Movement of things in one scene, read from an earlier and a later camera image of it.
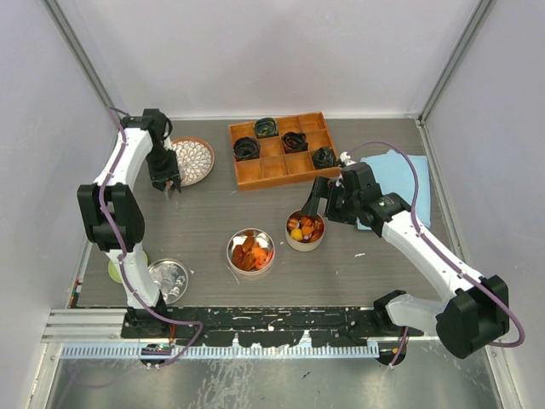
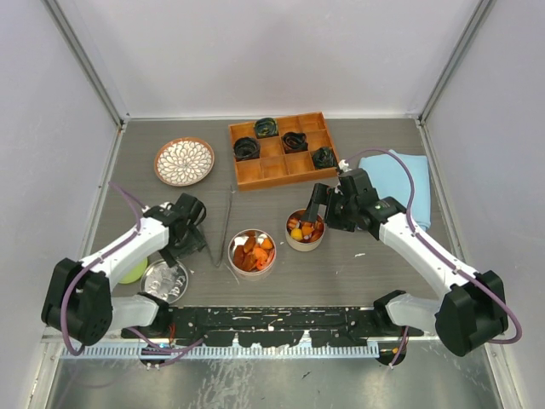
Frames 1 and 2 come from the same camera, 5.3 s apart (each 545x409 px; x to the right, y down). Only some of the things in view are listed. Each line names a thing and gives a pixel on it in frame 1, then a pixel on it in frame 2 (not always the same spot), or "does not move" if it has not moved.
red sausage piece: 318,228 does not move
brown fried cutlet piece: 248,244 does not move
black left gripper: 172,173 → 195,243
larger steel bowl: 250,254 does not move
